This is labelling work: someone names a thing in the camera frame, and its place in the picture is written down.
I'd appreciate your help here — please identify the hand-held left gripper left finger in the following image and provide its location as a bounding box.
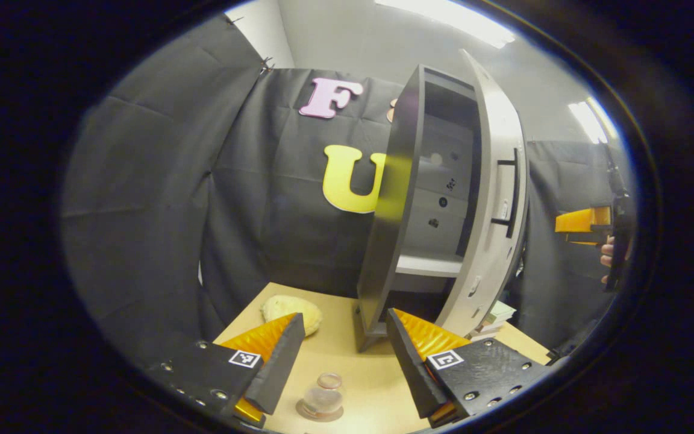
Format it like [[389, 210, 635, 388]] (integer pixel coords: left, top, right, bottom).
[[145, 313, 307, 429]]

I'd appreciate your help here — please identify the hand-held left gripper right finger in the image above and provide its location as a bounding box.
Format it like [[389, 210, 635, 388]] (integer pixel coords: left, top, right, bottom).
[[386, 309, 555, 429]]

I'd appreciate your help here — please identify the round brown coaster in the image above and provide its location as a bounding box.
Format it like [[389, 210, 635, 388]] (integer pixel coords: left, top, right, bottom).
[[296, 398, 345, 422]]

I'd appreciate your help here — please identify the clear glass bottle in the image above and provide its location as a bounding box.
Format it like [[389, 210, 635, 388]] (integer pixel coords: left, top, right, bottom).
[[304, 373, 346, 417]]

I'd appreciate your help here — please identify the black door handle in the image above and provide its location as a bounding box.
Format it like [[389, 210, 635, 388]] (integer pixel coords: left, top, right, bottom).
[[490, 148, 521, 239]]

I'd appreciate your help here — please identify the dark grey cabinet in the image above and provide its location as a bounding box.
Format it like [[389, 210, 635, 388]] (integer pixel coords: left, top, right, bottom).
[[356, 64, 483, 353]]

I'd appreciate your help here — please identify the white cabinet shelf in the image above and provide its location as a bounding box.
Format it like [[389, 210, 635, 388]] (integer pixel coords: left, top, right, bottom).
[[395, 253, 463, 278]]

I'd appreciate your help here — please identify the pale yellow round bun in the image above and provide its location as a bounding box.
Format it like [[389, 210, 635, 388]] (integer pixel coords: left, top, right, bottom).
[[261, 294, 324, 337]]

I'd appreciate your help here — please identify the brown book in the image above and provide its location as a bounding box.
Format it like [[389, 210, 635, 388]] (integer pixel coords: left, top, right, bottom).
[[470, 319, 504, 338]]

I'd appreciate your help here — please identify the green book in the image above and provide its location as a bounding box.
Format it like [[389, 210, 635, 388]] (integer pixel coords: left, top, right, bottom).
[[480, 300, 517, 326]]

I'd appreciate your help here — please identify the ceiling light panel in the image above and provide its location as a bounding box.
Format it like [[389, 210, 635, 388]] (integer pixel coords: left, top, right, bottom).
[[567, 96, 619, 144]]

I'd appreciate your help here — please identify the black backdrop cloth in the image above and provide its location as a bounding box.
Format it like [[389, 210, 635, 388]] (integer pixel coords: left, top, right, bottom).
[[61, 13, 631, 362]]

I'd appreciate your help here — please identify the long ceiling light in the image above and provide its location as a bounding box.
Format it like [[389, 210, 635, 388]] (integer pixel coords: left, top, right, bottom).
[[376, 0, 516, 49]]

